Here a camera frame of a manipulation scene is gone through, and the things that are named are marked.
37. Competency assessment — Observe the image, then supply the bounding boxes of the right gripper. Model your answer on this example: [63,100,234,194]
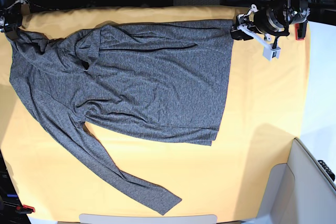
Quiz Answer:
[1,8,23,40]

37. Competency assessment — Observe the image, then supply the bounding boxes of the red-black clamp right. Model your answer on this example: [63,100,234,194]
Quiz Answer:
[295,21,308,41]

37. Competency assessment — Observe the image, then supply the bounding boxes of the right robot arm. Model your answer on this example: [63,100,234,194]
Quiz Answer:
[1,0,23,40]

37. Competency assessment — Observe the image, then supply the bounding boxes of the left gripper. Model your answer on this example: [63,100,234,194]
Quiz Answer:
[230,5,288,41]

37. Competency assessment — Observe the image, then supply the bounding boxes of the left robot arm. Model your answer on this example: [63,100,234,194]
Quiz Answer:
[230,0,310,40]

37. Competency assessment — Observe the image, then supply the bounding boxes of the red-black clamp left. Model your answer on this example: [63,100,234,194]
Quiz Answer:
[15,205,35,215]

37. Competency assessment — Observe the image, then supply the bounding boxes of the white plastic bin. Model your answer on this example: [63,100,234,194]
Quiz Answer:
[255,138,335,224]

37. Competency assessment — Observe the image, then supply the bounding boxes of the red-black clamp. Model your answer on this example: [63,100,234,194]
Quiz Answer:
[295,21,308,41]
[15,205,35,215]

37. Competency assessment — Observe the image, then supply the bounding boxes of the yellow table cloth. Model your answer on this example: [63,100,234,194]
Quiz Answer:
[0,5,311,222]

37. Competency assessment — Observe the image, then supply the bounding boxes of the grey long-sleeve shirt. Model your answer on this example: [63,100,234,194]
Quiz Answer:
[9,19,233,215]

